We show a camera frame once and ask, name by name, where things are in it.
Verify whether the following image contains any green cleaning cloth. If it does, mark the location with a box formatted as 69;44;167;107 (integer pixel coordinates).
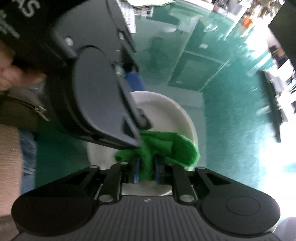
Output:
114;131;200;181

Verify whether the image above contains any person's left hand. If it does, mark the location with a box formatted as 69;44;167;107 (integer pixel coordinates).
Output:
1;41;46;91

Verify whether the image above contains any black laptop stand tray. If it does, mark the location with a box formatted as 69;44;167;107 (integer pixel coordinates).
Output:
257;70;284;143

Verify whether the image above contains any black computer monitor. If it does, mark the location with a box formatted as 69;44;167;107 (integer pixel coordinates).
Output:
268;1;296;68

